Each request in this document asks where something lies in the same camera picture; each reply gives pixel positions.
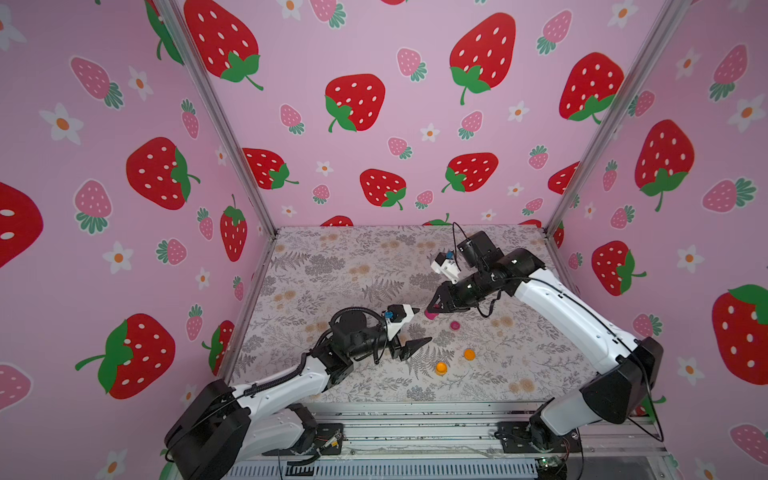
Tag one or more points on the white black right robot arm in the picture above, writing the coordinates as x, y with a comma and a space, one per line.
626, 367

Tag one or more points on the orange paint jar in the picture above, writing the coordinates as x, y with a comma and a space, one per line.
441, 368

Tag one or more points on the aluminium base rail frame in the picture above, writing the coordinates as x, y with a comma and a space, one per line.
429, 440

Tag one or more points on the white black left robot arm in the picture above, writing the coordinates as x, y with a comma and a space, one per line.
270, 390

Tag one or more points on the floral patterned table mat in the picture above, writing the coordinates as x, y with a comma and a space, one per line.
314, 272

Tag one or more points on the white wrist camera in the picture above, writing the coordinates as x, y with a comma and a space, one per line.
445, 264
396, 316

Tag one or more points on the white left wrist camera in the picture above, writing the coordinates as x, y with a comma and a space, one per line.
396, 316

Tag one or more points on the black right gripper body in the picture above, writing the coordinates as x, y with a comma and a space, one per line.
455, 292

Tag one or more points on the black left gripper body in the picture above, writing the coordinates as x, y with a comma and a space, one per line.
394, 350

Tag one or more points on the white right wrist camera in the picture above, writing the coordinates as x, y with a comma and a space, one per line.
445, 264

